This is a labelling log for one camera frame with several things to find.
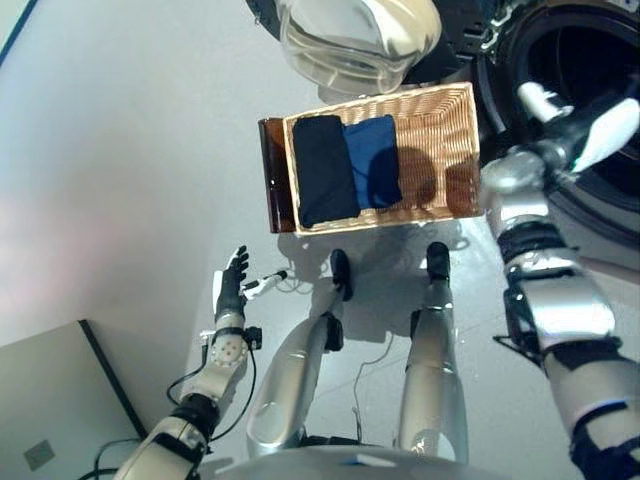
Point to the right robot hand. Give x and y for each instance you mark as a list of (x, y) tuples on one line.
[(605, 135)]

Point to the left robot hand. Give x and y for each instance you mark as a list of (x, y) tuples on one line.
[(230, 290)]

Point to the blue garment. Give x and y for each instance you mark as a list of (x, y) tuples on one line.
[(372, 155)]

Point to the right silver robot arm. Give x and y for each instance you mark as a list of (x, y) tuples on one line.
[(565, 310)]

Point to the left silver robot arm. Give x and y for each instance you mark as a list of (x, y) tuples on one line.
[(225, 360)]

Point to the grey washing machine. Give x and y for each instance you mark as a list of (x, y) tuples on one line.
[(600, 210)]

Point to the glass washing machine door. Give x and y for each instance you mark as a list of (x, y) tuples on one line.
[(350, 45)]

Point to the left silver robot leg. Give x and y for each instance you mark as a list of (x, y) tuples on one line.
[(290, 380)]

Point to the silver robot leg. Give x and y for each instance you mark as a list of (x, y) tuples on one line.
[(432, 370), (290, 380)]

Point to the dark brown wooden board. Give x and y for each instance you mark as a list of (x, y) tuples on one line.
[(275, 170)]

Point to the large black folded garment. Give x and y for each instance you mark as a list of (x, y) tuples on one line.
[(322, 170)]

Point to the wicker laundry basket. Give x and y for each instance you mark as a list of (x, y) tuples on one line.
[(435, 130)]

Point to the grey cabinet with dark edge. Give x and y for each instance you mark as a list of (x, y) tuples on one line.
[(50, 390)]

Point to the robot waist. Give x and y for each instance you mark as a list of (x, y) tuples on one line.
[(350, 462)]

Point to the right silver robot leg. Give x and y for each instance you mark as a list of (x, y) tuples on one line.
[(432, 370)]

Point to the grey square cabinet sticker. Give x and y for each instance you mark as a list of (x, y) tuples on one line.
[(39, 455)]

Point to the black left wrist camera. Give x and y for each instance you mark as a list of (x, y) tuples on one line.
[(254, 338)]

